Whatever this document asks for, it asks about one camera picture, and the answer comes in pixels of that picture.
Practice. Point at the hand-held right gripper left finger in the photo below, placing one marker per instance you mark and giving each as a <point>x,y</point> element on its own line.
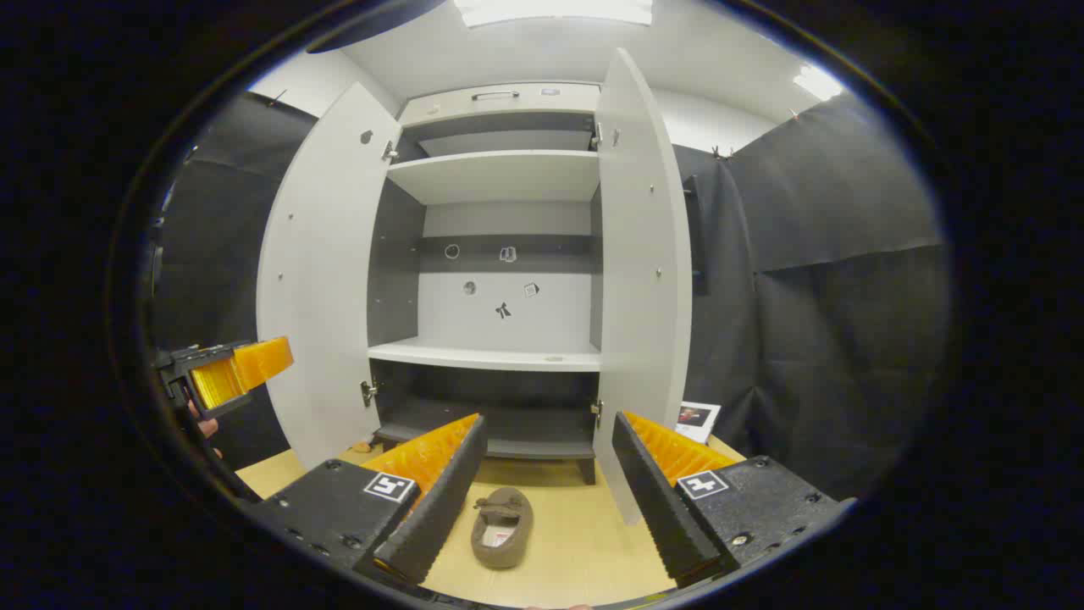
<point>440,508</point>

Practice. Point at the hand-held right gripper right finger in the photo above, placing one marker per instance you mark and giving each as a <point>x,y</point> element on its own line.
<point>656,508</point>

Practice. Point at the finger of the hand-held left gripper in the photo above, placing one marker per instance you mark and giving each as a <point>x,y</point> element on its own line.
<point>262,363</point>

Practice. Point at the brown fuzzy shoe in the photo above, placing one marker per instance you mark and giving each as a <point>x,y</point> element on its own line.
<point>501,542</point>

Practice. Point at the white shoe cabinet door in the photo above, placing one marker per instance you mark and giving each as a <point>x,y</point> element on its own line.
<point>322,296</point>
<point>644,280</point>

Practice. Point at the white and grey shoe cabinet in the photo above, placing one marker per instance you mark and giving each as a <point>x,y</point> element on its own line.
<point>500,174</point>

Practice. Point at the white cabinet drawer front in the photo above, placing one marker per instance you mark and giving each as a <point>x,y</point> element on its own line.
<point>559,103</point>

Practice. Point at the black backdrop cloth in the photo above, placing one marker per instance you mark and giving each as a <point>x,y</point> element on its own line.
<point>830,339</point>
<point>212,237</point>

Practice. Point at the small ceiling light panel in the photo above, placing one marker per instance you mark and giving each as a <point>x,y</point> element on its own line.
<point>817,83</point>

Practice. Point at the large ceiling light panel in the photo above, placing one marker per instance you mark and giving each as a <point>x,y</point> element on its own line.
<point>550,10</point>

